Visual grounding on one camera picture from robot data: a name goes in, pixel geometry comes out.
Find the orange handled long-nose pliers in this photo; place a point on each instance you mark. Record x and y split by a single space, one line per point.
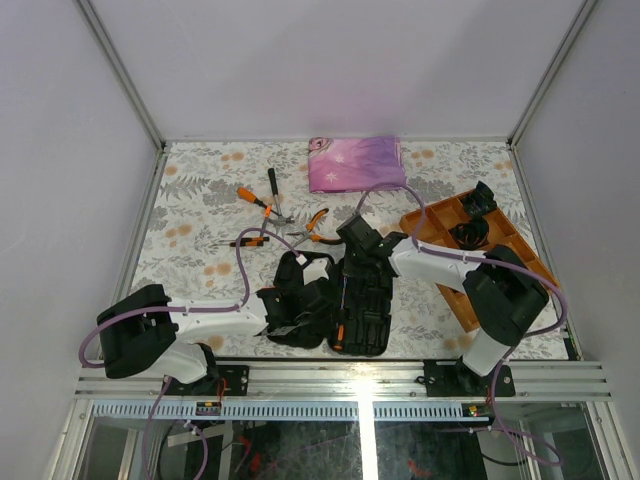
309 232

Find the folded purple cloth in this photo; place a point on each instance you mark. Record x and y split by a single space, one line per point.
339 165

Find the wooden compartment tray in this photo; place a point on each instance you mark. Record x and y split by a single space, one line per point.
443 215

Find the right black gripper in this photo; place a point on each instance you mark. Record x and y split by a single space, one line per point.
352 271

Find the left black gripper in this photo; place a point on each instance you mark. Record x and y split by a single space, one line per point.
320 329

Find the black tape roll middle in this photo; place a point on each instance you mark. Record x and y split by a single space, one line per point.
471 235

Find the aluminium front rail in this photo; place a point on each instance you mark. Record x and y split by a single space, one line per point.
422 390

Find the small black handled hammer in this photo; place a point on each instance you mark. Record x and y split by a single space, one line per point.
282 219

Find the large black orange screwdriver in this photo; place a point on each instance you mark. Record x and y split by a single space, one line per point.
338 343

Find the small precision screwdriver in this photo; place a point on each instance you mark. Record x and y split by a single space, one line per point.
245 242

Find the black tape roll far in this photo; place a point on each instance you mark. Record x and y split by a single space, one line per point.
479 202

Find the black tape roll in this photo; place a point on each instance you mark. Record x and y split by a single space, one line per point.
479 202
471 235

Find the black plastic tool case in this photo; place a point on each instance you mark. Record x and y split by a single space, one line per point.
368 316

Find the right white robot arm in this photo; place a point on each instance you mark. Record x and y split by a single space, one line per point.
505 296

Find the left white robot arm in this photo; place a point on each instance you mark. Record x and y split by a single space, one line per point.
149 331

